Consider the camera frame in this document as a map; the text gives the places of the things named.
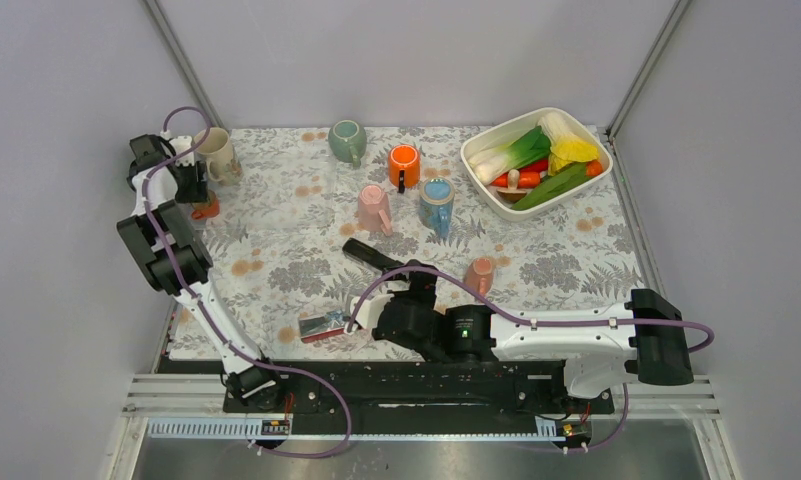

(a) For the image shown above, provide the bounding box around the wooden toy mushroom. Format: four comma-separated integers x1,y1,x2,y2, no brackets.
496,169,528,204

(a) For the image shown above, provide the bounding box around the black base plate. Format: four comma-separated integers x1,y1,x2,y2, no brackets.
223,361,615,436

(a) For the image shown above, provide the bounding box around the light pink mug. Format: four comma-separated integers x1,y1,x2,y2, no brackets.
358,185,394,236

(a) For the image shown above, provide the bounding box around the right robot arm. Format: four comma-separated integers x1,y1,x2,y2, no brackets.
350,263,694,412

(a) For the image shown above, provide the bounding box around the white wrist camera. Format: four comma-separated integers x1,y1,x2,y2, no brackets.
354,294,394,330
168,135,196,167

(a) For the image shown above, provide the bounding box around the small orange cup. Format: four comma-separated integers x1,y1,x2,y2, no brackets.
191,191,220,220

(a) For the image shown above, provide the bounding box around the black rectangular box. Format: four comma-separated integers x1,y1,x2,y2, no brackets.
342,238,404,275

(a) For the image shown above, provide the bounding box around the cream ceramic mug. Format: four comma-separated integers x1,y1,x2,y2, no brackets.
193,127,243,187

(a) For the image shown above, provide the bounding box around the yellow toy cabbage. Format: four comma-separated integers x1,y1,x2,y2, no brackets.
538,112,599,176

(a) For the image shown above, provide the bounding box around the floral tablecloth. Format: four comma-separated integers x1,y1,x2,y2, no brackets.
196,126,644,360

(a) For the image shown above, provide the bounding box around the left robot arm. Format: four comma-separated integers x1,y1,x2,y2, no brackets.
116,134,287,411

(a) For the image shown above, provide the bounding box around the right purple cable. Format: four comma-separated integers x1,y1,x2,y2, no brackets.
344,263,715,455

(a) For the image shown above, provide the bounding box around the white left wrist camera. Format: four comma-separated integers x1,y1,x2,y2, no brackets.
168,135,196,167

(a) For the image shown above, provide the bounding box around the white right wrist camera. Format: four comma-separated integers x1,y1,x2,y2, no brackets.
354,294,394,330

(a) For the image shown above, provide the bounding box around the silver red stapler box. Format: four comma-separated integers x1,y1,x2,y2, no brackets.
298,310,350,343

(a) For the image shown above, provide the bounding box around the green ceramic mug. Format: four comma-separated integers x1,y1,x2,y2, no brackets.
327,119,367,169

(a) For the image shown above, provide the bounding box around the salmon pink printed mug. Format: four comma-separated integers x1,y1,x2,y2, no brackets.
463,256,496,296

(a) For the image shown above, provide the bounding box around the orange toy carrot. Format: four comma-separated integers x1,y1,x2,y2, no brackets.
489,158,605,189

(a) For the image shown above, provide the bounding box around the large orange mug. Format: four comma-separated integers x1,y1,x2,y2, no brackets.
387,144,421,194

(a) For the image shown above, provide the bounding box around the white plastic basin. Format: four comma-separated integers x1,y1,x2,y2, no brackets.
460,107,614,222

